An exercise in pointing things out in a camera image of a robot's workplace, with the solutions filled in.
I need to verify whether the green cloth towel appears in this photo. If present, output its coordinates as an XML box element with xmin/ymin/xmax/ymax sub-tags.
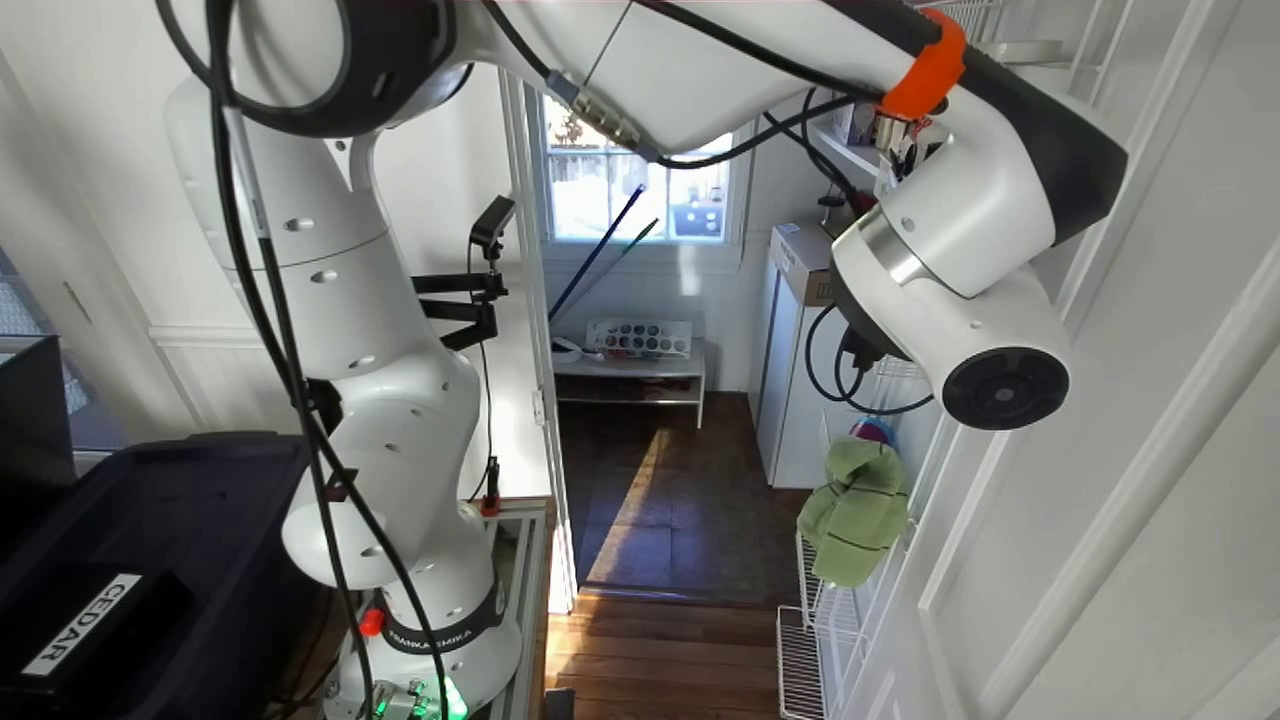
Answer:
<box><xmin>794</xmin><ymin>436</ymin><xmax>918</xmax><ymax>592</ymax></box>

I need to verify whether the white low bench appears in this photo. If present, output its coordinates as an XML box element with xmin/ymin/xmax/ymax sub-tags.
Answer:
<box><xmin>547</xmin><ymin>337</ymin><xmax>712</xmax><ymax>431</ymax></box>

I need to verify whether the white panel door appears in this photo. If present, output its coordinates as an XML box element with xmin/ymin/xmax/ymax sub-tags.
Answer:
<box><xmin>851</xmin><ymin>0</ymin><xmax>1280</xmax><ymax>720</ymax></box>

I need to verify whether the black camera on stand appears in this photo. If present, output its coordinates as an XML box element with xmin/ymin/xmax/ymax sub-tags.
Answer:
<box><xmin>467</xmin><ymin>194</ymin><xmax>520</xmax><ymax>263</ymax></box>

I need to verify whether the white tray with dark items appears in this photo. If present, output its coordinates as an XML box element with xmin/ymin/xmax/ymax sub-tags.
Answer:
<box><xmin>578</xmin><ymin>311</ymin><xmax>700</xmax><ymax>365</ymax></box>

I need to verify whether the white cabinet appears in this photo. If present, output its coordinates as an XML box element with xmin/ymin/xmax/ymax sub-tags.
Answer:
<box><xmin>747</xmin><ymin>215</ymin><xmax>876</xmax><ymax>493</ymax></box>

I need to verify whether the black thin pole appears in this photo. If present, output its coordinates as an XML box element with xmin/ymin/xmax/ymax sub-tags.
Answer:
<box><xmin>578</xmin><ymin>213</ymin><xmax>669</xmax><ymax>307</ymax></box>
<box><xmin>547</xmin><ymin>181</ymin><xmax>652</xmax><ymax>325</ymax></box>

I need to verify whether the bright window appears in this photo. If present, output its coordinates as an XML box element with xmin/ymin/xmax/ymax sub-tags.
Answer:
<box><xmin>539</xmin><ymin>93</ymin><xmax>737</xmax><ymax>253</ymax></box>

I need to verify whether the orange cable clip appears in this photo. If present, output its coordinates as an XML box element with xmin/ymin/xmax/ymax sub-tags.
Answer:
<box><xmin>876</xmin><ymin>9</ymin><xmax>972</xmax><ymax>128</ymax></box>

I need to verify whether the black monitor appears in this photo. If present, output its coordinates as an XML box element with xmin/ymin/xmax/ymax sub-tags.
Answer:
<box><xmin>0</xmin><ymin>333</ymin><xmax>74</xmax><ymax>493</ymax></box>

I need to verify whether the black equipment case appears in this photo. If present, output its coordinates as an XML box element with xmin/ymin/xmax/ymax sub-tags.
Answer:
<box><xmin>0</xmin><ymin>431</ymin><xmax>324</xmax><ymax>720</ymax></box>

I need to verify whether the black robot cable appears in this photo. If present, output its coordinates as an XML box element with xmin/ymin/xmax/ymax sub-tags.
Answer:
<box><xmin>156</xmin><ymin>0</ymin><xmax>459</xmax><ymax>720</ymax></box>

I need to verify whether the white wire door rack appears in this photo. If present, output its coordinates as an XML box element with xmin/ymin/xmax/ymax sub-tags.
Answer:
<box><xmin>770</xmin><ymin>0</ymin><xmax>1150</xmax><ymax>720</ymax></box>

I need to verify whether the white robot stand table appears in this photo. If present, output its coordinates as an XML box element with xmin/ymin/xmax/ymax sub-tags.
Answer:
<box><xmin>450</xmin><ymin>493</ymin><xmax>561</xmax><ymax>720</ymax></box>

